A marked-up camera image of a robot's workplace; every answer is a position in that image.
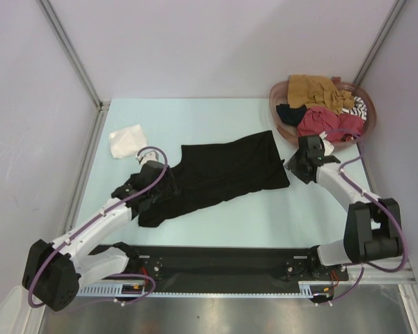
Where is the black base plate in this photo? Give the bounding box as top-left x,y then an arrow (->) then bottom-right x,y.
99,244 -> 350,294

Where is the pink laundry basket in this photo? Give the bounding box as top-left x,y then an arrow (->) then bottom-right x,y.
269,75 -> 377,150

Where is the right grey cable duct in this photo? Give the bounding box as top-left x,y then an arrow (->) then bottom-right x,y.
298,281 -> 334,299

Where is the left grey cable duct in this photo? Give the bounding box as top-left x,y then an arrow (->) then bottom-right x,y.
77,283 -> 147,297

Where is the red tank top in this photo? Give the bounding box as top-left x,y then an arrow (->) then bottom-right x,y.
297,106 -> 364,143

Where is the aluminium frame rail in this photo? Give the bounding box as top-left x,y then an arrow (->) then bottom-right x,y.
348,257 -> 416,283

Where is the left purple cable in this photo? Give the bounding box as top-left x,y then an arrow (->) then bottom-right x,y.
27,146 -> 169,315

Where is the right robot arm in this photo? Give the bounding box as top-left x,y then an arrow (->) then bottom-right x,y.
286,134 -> 408,273

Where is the mustard tank top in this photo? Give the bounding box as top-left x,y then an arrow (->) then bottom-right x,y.
287,74 -> 355,115

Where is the white tank top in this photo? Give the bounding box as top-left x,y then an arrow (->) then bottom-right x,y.
109,125 -> 148,159

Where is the striped tank top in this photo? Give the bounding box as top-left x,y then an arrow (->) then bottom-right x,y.
342,97 -> 368,122

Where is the grey cable duct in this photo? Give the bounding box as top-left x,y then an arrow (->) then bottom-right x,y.
77,283 -> 147,297
298,281 -> 334,299

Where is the black tank top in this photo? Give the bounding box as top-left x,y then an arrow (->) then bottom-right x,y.
138,130 -> 290,228

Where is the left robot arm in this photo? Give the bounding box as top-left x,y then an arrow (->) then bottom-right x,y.
22,161 -> 178,312

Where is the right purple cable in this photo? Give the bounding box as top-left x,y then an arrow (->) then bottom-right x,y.
315,129 -> 409,307

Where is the purple cable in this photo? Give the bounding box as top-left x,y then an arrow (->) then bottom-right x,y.
27,146 -> 169,315
315,129 -> 409,307

